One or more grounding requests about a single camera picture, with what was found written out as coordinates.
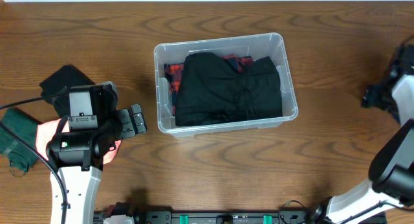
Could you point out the large black garment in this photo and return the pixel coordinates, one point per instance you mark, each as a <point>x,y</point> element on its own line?
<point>214,90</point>

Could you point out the small black cloth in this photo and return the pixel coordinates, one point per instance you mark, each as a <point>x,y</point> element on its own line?
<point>59,82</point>

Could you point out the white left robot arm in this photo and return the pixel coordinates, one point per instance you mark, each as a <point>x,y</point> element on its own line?
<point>77,149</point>

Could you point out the dark green cloth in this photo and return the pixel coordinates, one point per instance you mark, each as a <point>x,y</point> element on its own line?
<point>25,127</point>

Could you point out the clear plastic storage container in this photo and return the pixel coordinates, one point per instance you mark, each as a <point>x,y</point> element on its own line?
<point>257,46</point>

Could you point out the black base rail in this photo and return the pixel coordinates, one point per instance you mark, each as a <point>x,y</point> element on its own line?
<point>127,213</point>

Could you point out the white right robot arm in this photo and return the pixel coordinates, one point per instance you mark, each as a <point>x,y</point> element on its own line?
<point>390,177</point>

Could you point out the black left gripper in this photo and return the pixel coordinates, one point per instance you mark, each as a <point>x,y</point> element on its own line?
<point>130,122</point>

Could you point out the red plaid flannel shirt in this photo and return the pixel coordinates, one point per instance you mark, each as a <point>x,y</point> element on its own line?
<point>173,73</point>

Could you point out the pink garment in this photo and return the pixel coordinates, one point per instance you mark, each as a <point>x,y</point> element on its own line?
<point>46,131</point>

